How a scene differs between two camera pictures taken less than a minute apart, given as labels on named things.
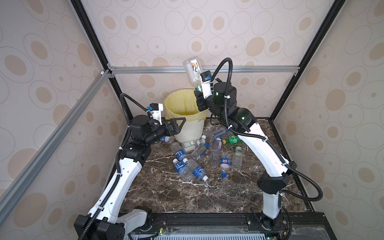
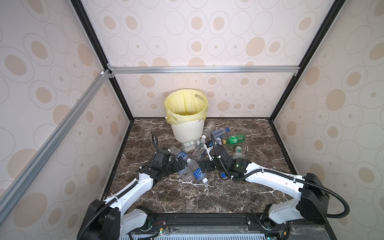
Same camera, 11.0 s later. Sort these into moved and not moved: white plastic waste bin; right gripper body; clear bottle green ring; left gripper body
Moved: right gripper body; left gripper body
Not moved: white plastic waste bin; clear bottle green ring
